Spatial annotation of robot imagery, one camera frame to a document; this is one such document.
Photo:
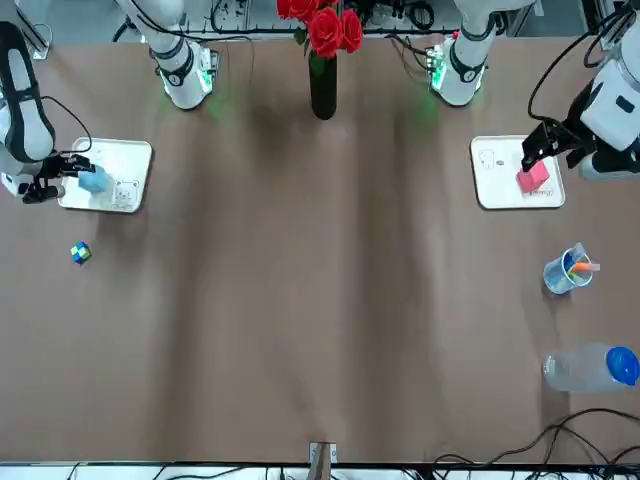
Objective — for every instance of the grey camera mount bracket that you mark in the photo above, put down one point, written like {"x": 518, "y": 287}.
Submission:
{"x": 322, "y": 457}

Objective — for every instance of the small multicoloured cube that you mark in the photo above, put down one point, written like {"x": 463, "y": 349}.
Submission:
{"x": 80, "y": 253}

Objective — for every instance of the white tray with rabbit print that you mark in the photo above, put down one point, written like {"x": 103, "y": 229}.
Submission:
{"x": 500, "y": 185}

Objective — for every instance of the orange pen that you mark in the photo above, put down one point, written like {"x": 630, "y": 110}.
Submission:
{"x": 586, "y": 268}

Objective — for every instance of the blue foam block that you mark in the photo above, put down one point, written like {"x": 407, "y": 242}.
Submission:
{"x": 97, "y": 182}

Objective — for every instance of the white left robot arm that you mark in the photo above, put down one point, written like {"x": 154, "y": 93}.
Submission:
{"x": 462, "y": 65}

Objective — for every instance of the clear bottle with blue cap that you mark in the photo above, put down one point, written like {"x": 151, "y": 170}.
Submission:
{"x": 575, "y": 367}

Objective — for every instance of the red rose bouquet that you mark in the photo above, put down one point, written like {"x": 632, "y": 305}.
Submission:
{"x": 327, "y": 27}

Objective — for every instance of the red foam block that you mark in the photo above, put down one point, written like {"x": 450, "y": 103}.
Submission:
{"x": 534, "y": 180}

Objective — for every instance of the black vase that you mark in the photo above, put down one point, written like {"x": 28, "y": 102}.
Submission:
{"x": 322, "y": 90}

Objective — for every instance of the clear plastic pen cup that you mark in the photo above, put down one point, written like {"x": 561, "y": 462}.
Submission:
{"x": 557, "y": 275}

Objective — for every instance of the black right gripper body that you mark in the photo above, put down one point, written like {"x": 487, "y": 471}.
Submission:
{"x": 50, "y": 172}

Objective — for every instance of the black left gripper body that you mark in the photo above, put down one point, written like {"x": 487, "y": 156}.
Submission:
{"x": 567, "y": 137}

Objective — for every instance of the white tray with bear print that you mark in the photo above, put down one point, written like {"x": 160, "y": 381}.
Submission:
{"x": 125, "y": 160}

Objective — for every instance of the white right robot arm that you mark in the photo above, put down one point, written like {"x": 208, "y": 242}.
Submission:
{"x": 182, "y": 70}

